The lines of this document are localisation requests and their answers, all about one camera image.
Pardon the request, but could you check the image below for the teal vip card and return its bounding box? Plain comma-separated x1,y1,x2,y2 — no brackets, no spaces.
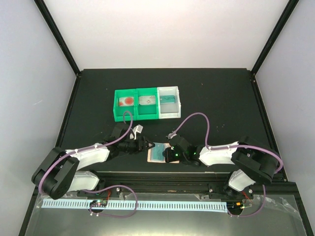
149,143,165,162
159,95,176,104

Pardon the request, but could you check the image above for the beige card holder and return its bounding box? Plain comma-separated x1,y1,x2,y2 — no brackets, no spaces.
147,143,171,163

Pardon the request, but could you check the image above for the green bin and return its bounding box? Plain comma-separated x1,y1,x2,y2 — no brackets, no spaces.
113,89,137,122
136,87,158,120

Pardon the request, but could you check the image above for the white bin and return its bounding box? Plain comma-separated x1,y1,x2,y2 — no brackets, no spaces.
157,86,181,119

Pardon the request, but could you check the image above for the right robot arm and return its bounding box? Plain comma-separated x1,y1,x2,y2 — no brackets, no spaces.
162,135,284,199

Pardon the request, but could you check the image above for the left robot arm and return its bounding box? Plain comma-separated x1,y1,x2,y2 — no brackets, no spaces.
31,122,155,200

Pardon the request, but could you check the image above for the white card in bin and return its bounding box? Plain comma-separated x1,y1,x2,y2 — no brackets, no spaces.
139,95,156,106

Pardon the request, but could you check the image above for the red circle card in bin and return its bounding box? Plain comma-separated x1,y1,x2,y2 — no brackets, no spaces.
119,96,134,107

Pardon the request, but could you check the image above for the teal VIP card in bin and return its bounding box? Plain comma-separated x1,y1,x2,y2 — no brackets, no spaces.
159,95,176,104

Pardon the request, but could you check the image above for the small circuit board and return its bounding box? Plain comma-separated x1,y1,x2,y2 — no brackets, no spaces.
90,200,107,207

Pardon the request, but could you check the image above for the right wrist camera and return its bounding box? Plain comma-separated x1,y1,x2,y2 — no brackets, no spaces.
167,132,180,146

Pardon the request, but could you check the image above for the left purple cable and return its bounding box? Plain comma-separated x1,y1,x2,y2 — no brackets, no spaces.
38,111,135,194

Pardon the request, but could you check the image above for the black aluminium rail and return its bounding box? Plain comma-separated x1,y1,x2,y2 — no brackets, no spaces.
36,171,249,197

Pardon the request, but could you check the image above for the purple cable loop front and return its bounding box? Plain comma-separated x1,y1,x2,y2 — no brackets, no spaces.
89,183,140,218

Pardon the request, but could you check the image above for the white slotted cable duct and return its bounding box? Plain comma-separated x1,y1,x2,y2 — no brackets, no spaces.
41,199,227,213

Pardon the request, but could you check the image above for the black frame post left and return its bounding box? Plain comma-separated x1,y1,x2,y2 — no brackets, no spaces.
34,0,80,76

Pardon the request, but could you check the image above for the black frame post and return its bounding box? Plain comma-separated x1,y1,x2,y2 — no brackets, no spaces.
251,0,299,76
34,0,80,76

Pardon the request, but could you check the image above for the black frame post right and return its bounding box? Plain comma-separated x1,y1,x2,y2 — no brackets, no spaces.
251,0,299,76

